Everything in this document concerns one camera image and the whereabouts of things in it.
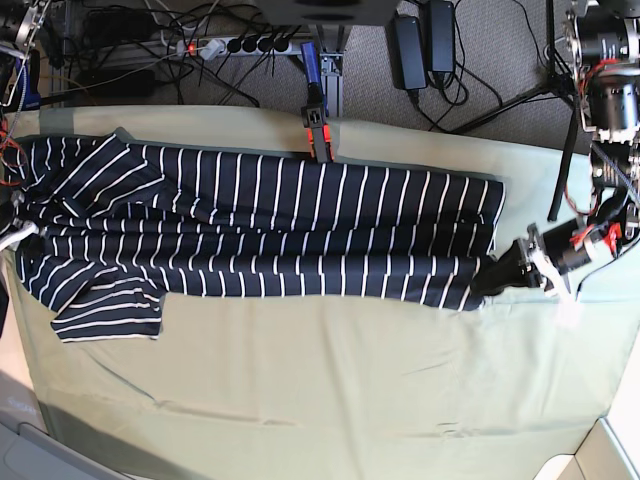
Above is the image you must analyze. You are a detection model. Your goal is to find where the light green table cloth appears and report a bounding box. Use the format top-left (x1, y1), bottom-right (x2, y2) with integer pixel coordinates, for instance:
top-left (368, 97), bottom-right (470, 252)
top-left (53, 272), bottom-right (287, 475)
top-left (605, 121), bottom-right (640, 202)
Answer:
top-left (0, 104), bottom-right (640, 480)

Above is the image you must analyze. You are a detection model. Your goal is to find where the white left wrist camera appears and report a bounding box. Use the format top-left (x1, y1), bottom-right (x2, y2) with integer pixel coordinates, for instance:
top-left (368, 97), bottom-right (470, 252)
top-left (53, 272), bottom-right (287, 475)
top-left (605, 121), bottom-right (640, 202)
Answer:
top-left (553, 300), bottom-right (584, 330)

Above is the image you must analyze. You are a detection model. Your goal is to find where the blue clamp at left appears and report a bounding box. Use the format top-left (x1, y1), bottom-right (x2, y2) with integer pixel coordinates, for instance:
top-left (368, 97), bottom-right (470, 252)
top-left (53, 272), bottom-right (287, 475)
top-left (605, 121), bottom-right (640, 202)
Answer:
top-left (15, 49), bottom-right (41, 111)

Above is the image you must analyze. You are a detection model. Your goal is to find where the black box under table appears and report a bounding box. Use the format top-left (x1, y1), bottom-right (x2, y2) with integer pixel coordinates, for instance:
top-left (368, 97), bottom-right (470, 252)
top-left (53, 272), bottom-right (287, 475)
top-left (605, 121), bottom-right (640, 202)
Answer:
top-left (255, 0), bottom-right (400, 26)

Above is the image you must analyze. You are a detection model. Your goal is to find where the navy white striped T-shirt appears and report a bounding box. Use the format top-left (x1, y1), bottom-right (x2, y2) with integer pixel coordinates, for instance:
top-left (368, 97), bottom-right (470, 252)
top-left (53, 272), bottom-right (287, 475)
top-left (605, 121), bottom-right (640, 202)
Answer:
top-left (1, 135), bottom-right (505, 343)

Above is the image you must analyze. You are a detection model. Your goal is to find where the black power adapter left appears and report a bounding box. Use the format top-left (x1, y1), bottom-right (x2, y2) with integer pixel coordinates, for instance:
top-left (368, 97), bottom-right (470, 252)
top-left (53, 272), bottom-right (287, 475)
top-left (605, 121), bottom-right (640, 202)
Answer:
top-left (386, 15), bottom-right (427, 91)

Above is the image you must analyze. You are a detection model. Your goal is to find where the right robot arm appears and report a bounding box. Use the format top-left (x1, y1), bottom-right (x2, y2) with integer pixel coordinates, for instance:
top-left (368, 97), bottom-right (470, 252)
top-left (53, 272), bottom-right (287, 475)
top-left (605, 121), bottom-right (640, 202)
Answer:
top-left (1, 1), bottom-right (528, 296)

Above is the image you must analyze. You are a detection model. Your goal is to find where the black tripod stand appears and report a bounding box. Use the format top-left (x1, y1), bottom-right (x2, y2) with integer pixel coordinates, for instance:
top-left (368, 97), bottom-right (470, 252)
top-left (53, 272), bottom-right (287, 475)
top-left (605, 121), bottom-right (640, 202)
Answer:
top-left (453, 0), bottom-right (578, 222)

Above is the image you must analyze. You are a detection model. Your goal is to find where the aluminium extrusion post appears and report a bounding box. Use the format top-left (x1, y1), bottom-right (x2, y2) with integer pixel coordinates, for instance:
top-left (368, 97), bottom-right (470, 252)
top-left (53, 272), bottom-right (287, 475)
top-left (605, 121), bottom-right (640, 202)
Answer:
top-left (309, 24), bottom-right (351, 117)

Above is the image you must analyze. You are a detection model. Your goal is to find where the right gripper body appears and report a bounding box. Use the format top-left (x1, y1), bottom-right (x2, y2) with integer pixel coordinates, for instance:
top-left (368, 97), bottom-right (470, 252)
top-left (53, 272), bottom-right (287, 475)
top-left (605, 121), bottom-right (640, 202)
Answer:
top-left (0, 192), bottom-right (38, 251)

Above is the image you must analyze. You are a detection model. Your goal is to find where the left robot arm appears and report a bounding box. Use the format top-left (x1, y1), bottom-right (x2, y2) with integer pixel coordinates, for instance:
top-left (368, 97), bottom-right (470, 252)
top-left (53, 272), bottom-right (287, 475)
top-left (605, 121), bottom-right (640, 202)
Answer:
top-left (472, 1), bottom-right (639, 300)

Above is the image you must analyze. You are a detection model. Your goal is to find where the black power adapter right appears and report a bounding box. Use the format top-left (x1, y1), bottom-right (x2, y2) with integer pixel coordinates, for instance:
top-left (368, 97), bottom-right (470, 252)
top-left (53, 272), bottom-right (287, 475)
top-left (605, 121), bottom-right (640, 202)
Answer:
top-left (422, 1), bottom-right (455, 73)

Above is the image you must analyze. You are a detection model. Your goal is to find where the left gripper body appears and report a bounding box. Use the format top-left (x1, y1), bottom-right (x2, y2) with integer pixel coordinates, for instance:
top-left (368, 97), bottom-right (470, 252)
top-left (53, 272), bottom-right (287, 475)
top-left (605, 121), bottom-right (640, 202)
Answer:
top-left (514, 223), bottom-right (575, 301)

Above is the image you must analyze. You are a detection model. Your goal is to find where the white power strip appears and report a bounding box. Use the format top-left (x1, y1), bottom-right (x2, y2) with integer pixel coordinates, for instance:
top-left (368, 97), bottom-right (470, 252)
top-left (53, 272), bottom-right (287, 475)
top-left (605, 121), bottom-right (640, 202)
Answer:
top-left (175, 33), bottom-right (301, 60)

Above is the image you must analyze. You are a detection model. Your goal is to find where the black power adapter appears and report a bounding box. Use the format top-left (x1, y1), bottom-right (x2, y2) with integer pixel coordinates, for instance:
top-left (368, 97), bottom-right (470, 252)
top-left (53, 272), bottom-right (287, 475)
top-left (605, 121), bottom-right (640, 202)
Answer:
top-left (386, 15), bottom-right (427, 91)
top-left (422, 1), bottom-right (455, 73)

